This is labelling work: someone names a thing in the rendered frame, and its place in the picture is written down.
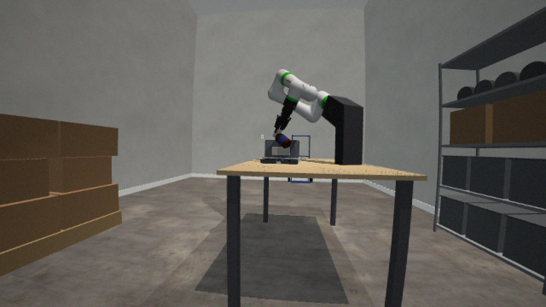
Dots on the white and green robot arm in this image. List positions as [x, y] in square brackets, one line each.
[296, 90]

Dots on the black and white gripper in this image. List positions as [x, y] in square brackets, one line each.
[282, 120]

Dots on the brown bottle with blue label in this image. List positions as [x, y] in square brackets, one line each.
[283, 140]

